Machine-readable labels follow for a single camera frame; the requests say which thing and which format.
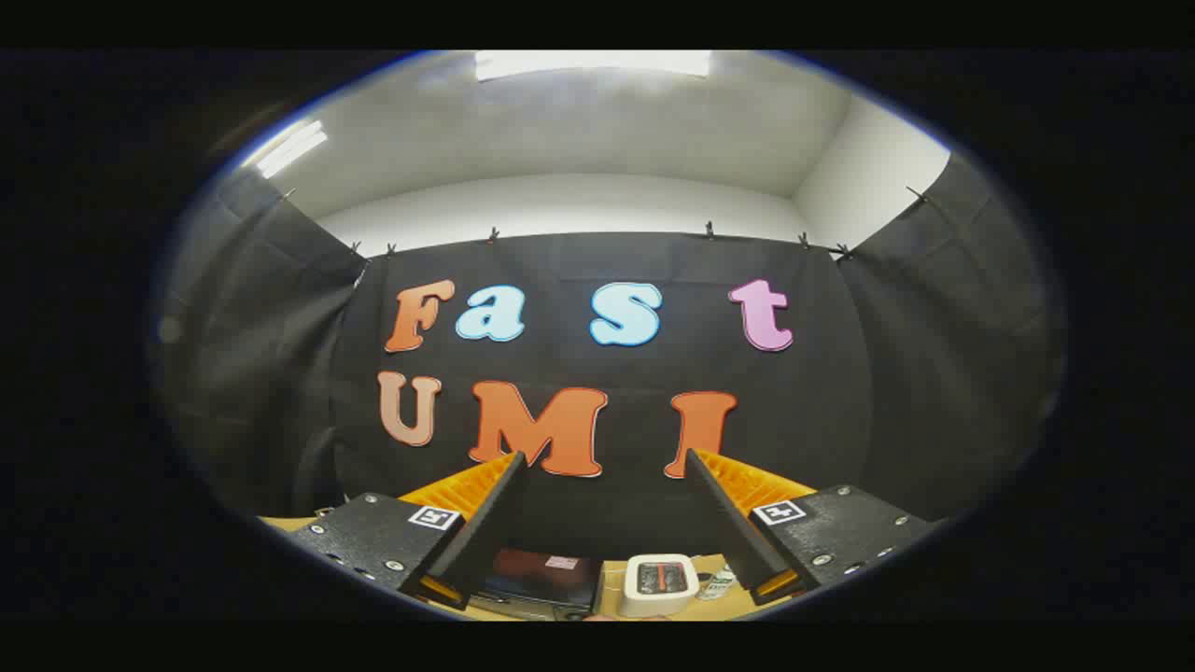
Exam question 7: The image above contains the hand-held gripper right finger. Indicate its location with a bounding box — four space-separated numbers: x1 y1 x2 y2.
684 448 939 608

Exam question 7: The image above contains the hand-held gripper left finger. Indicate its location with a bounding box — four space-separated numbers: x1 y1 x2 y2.
288 451 528 612

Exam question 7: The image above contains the black toaster oven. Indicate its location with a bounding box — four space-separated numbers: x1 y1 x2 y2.
471 548 603 622

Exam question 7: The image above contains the white pop-up toaster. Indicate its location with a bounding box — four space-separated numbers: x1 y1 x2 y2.
618 553 701 619

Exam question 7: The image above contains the black backdrop cloth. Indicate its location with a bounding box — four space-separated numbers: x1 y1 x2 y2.
154 154 1065 561

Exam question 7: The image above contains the ceiling light panel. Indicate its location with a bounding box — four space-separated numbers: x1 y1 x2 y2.
245 119 330 180

